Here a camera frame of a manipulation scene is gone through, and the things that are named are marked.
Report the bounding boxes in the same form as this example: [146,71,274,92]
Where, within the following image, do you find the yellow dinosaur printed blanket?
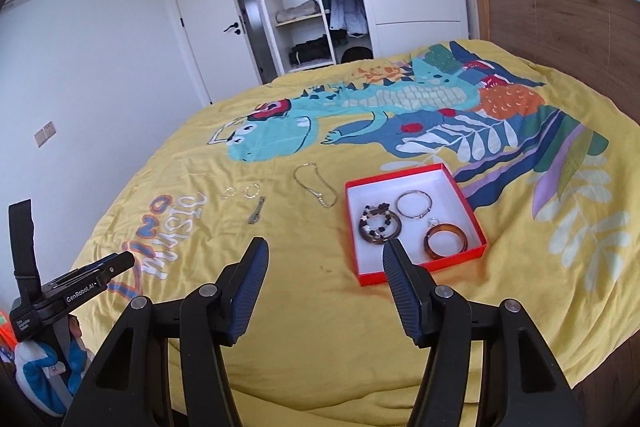
[70,37,640,427]

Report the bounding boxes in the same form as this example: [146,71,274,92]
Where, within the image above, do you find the folded beige clothes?
[275,0,324,26]

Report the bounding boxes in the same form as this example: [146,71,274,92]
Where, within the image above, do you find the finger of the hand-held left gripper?
[84,252,136,281]

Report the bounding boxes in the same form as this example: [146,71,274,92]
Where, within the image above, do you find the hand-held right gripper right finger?
[382,237,584,427]

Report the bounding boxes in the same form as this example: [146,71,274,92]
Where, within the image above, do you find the black and white beaded bracelet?
[358,202,394,238]

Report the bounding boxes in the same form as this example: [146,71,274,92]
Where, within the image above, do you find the wooden headboard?
[472,0,640,128]

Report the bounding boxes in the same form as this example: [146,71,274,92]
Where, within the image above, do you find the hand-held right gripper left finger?
[92,236,271,427]

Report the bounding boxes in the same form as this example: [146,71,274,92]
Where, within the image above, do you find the red cardboard box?
[343,163,489,288]

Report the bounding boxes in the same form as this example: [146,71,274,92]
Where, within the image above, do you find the dark brown bangle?
[360,211,404,247]

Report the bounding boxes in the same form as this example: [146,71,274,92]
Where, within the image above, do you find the silver chain necklace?
[292,162,340,210]

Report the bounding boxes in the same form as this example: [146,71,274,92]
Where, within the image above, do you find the white door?
[167,0,264,106]

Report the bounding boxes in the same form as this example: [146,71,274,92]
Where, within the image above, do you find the thin metal bangle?
[396,190,432,221]

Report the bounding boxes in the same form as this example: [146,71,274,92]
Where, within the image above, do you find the wall switch panel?
[33,120,55,147]

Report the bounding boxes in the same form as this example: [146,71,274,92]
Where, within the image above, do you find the amber resin bangle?
[423,222,470,258]

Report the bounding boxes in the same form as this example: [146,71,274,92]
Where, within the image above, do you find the folded black clothes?
[288,37,334,68]

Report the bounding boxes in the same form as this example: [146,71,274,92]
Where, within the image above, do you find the blue and white toy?
[14,316,94,416]

